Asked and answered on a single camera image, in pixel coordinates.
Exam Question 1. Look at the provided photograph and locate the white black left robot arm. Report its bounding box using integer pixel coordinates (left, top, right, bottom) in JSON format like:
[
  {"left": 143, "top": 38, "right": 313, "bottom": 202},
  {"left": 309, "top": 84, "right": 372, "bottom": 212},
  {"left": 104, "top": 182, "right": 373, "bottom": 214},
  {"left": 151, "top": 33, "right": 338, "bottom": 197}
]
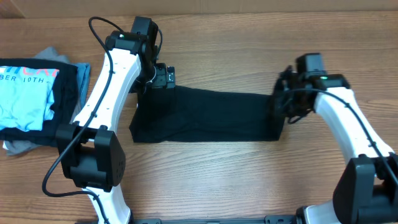
[{"left": 42, "top": 16, "right": 175, "bottom": 223}]

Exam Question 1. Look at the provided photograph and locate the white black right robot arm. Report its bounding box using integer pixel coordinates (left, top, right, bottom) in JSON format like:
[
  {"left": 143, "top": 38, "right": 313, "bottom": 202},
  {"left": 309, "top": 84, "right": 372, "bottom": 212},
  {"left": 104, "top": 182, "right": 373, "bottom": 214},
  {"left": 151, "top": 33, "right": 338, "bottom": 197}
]
[{"left": 272, "top": 53, "right": 397, "bottom": 223}]

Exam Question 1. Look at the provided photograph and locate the folded blue shirt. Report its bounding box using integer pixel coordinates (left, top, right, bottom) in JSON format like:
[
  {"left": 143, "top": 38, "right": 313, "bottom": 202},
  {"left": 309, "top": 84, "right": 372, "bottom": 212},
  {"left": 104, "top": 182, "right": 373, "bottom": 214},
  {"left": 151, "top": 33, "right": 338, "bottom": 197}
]
[{"left": 74, "top": 63, "right": 91, "bottom": 106}]

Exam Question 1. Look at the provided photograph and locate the folded black printed t-shirt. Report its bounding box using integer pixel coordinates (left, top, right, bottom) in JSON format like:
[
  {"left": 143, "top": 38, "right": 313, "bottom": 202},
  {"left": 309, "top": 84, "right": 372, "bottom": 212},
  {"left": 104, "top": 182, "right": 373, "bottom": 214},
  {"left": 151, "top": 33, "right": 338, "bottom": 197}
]
[{"left": 1, "top": 58, "right": 79, "bottom": 147}]

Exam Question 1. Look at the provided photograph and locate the folded grey shirt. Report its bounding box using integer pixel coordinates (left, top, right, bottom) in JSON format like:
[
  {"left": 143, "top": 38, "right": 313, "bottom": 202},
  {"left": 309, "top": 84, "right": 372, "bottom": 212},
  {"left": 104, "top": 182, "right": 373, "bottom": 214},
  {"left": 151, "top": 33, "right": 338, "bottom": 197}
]
[{"left": 3, "top": 47, "right": 83, "bottom": 156}]

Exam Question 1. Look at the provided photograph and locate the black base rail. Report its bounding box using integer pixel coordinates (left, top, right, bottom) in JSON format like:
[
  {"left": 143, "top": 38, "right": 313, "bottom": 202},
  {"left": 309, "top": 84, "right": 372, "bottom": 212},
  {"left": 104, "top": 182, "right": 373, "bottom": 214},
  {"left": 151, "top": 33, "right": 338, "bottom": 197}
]
[{"left": 127, "top": 215, "right": 304, "bottom": 224}]

